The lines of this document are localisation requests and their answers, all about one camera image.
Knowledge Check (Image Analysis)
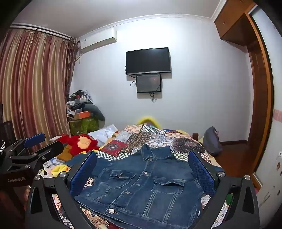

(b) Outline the red and yellow plush garment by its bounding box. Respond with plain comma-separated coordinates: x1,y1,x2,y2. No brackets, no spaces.
63,133,100,157

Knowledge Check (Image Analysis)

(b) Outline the patchwork printed blanket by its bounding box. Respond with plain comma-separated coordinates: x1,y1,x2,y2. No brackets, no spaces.
51,123,234,229

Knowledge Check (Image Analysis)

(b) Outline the white door with stickers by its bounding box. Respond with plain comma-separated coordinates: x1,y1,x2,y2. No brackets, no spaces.
251,9,282,213

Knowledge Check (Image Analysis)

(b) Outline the white curtain rail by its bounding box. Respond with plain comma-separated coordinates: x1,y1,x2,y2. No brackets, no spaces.
10,24,78,42

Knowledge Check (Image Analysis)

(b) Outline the orange box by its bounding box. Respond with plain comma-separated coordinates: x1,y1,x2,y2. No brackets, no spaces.
73,111,91,120

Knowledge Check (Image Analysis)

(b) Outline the green patterned box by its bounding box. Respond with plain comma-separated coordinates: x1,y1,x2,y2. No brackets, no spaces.
69,118,99,135

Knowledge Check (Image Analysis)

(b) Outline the small black wall monitor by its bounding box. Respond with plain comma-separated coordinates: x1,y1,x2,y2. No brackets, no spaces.
136,74,162,93

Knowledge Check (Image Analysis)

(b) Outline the pile of clothes and clutter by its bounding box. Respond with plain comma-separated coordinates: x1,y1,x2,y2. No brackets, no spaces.
66,89,105,121

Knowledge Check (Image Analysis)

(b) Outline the wooden door frame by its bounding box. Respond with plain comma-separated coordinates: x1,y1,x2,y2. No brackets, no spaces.
244,13,275,190

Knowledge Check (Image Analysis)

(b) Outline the black wall television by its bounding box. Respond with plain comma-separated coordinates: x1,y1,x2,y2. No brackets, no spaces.
125,47,172,76

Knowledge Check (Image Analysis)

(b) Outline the yellow cloth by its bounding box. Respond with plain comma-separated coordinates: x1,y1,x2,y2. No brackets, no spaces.
51,163,71,178

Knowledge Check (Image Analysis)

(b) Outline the grey backpack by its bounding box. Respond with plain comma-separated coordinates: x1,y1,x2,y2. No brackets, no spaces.
203,126,223,156

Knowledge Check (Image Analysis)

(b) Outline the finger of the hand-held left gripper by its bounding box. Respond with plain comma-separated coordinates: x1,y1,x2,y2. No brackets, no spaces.
9,140,65,171
7,133,46,157

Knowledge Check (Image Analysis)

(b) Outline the white wall air conditioner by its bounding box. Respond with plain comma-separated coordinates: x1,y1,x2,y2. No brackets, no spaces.
78,29,117,54

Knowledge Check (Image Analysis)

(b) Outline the blue denim jacket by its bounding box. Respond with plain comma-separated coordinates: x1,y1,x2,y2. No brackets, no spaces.
66,144,204,228

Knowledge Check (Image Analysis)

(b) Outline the wooden overhead cabinet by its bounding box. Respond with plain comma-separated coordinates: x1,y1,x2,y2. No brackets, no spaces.
214,0,261,47

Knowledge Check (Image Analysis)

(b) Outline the yellow plush toy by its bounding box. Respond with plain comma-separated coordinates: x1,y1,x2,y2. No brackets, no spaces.
137,116,162,128

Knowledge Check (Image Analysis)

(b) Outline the white cloth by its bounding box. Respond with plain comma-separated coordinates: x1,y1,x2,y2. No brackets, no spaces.
87,124,120,146

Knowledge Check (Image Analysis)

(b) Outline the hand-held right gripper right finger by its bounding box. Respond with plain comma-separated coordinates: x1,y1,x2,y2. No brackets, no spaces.
188,150,260,229

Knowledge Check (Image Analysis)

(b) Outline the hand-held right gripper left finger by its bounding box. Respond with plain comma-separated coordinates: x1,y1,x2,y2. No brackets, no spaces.
25,151,98,229

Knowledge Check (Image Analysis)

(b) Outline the striped red beige curtain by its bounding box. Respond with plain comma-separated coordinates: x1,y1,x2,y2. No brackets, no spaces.
0,29,78,143

